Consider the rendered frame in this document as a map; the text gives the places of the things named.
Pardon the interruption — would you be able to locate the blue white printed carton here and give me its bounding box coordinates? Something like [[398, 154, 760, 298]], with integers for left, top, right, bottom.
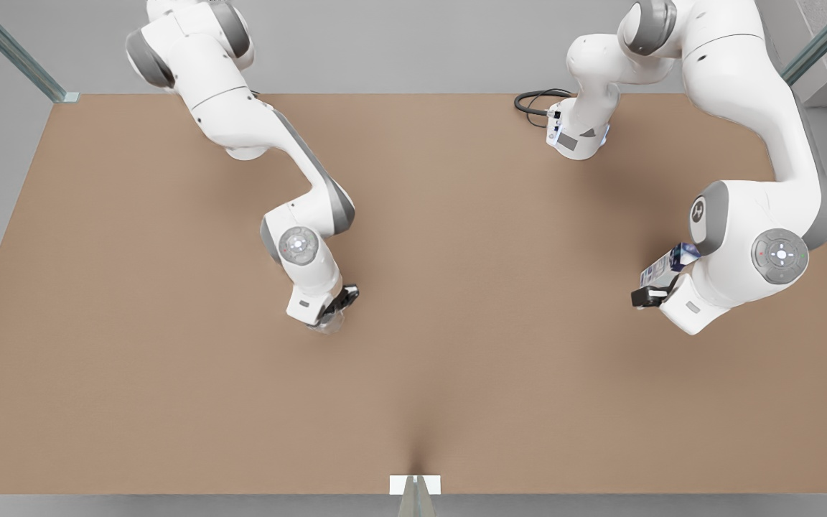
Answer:
[[640, 242, 701, 287]]

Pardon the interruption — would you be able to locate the black cable loop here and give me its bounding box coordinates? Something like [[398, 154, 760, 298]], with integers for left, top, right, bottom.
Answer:
[[514, 89, 576, 129]]

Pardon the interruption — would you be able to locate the clear glass cup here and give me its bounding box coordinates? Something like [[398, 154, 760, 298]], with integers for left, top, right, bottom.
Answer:
[[309, 310, 346, 335]]

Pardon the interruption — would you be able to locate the silver frame post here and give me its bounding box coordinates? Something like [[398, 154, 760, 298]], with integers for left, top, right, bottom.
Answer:
[[389, 475, 441, 517], [0, 0, 80, 103], [781, 0, 827, 87]]

